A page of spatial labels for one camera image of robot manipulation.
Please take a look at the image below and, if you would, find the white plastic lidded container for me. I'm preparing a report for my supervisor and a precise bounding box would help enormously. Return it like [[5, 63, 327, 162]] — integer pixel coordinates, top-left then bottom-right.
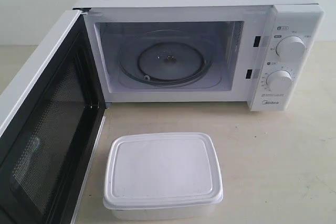
[[103, 132, 224, 221]]

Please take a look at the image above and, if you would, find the white microwave oven body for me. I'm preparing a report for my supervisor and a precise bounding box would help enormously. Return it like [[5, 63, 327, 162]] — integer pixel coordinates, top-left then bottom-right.
[[74, 0, 323, 111]]

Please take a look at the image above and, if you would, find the microwave door black window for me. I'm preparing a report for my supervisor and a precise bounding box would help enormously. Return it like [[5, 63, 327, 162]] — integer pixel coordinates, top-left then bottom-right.
[[1, 10, 106, 223]]

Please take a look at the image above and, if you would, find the glass turntable plate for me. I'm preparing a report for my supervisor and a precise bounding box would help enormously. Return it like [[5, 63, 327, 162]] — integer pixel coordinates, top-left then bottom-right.
[[118, 30, 215, 86]]

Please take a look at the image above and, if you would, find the lower white control knob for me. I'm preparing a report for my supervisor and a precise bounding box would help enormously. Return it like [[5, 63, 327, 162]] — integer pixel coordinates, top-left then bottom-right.
[[266, 70, 292, 92]]

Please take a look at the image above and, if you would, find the white control knob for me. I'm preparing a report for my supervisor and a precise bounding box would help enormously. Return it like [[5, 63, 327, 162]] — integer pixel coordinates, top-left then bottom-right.
[[266, 70, 292, 92], [276, 36, 306, 61]]

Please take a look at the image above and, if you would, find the upper white control knob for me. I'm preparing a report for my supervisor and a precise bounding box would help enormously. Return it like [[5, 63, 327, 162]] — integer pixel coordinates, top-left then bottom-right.
[[276, 36, 306, 61]]

